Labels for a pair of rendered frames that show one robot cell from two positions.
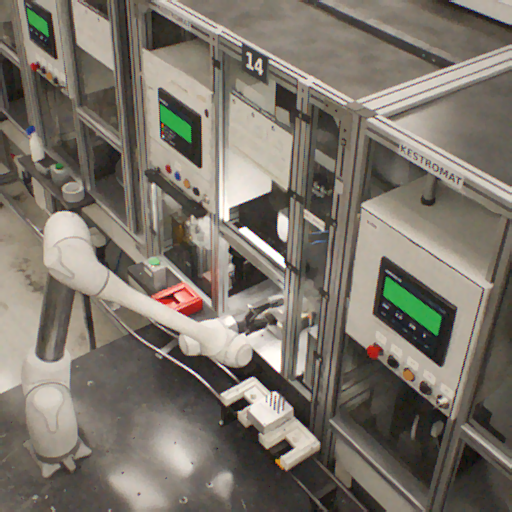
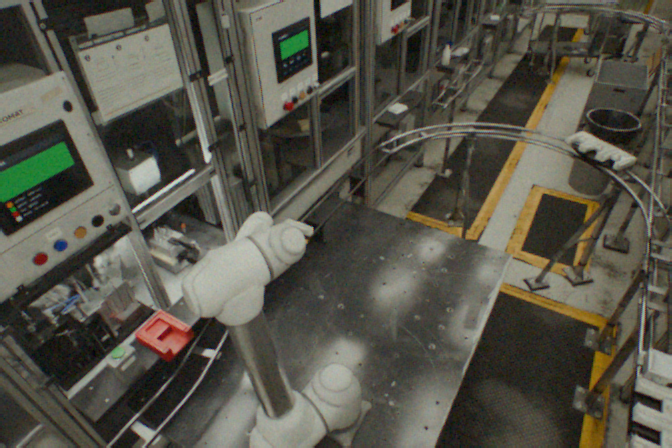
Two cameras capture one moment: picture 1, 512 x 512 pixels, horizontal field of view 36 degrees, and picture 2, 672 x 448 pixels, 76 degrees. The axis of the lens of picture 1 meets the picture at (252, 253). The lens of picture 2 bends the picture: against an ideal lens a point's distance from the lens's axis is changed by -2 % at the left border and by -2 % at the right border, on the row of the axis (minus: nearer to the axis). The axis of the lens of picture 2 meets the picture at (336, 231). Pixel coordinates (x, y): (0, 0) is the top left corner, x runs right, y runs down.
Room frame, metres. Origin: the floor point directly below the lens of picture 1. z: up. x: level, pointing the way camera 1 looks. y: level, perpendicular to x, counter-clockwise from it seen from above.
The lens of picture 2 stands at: (2.00, 1.37, 2.20)
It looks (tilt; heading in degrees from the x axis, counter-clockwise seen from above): 41 degrees down; 251
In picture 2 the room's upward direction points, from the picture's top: 3 degrees counter-clockwise
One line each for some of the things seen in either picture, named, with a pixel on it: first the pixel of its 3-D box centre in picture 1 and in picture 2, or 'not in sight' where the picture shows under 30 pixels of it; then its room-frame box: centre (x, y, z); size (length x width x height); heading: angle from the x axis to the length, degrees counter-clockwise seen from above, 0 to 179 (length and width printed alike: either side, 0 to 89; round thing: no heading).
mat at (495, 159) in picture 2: not in sight; (526, 90); (-1.86, -2.52, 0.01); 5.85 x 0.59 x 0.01; 38
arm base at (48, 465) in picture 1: (58, 448); (341, 406); (1.76, 0.65, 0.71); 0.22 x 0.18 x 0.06; 38
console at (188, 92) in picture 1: (205, 122); (4, 179); (2.50, 0.18, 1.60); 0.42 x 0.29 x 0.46; 38
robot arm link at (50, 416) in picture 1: (50, 416); (334, 393); (1.79, 0.67, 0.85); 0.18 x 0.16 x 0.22; 19
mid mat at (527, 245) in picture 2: not in sight; (555, 227); (-0.39, -0.39, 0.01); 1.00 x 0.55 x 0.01; 38
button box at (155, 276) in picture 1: (156, 273); (123, 362); (2.42, 0.37, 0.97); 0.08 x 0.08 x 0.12; 38
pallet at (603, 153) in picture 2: not in sight; (597, 153); (-0.17, -0.15, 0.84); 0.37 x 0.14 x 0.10; 96
